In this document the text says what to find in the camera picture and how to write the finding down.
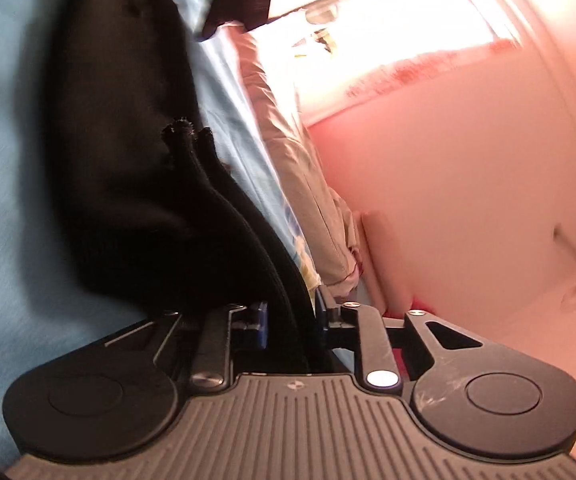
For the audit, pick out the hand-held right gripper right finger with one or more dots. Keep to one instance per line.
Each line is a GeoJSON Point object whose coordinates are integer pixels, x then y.
{"type": "Point", "coordinates": [321, 312]}

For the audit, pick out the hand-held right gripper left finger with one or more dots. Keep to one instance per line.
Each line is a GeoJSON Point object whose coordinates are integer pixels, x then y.
{"type": "Point", "coordinates": [263, 327]}

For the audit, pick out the black knit pants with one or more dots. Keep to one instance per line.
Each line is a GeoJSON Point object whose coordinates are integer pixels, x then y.
{"type": "Point", "coordinates": [133, 170]}

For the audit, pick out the beige crumpled cloth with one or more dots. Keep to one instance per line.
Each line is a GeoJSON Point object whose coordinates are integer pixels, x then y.
{"type": "Point", "coordinates": [298, 160]}

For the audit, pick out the bright window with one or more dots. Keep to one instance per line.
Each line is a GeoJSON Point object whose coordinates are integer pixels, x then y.
{"type": "Point", "coordinates": [392, 35]}

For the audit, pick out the blue floral bedsheet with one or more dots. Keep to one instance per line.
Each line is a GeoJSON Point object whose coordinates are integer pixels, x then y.
{"type": "Point", "coordinates": [3, 175]}

